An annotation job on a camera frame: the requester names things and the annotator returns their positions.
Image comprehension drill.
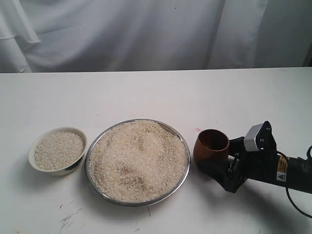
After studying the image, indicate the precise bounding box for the rice in small bowl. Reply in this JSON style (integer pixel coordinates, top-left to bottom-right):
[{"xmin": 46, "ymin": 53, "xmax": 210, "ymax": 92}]
[{"xmin": 34, "ymin": 132, "xmax": 84, "ymax": 171}]

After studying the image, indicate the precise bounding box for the small white ceramic bowl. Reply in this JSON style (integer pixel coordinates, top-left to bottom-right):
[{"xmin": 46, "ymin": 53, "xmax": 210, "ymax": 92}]
[{"xmin": 28, "ymin": 127, "xmax": 87, "ymax": 176}]

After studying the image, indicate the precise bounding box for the white backdrop curtain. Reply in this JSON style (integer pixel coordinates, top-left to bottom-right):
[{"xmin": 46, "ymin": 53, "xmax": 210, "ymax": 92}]
[{"xmin": 0, "ymin": 0, "xmax": 312, "ymax": 73}]

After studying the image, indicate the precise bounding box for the rice heap on plate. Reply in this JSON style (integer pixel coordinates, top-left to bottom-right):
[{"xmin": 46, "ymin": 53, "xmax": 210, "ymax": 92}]
[{"xmin": 88, "ymin": 119, "xmax": 188, "ymax": 203}]

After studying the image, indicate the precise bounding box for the brown wooden cup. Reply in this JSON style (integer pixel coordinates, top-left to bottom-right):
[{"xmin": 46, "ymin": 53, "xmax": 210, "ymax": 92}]
[{"xmin": 193, "ymin": 129, "xmax": 230, "ymax": 163}]

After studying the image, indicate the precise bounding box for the large steel plate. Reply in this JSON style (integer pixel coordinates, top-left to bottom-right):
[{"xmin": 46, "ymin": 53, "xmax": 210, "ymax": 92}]
[{"xmin": 84, "ymin": 118, "xmax": 191, "ymax": 208}]

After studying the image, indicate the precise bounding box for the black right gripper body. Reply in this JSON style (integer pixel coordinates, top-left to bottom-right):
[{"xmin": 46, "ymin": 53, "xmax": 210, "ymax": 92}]
[{"xmin": 226, "ymin": 121, "xmax": 286, "ymax": 193}]

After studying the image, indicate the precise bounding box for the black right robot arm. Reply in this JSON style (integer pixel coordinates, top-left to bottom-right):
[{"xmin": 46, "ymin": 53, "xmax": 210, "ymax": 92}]
[{"xmin": 193, "ymin": 121, "xmax": 312, "ymax": 193}]

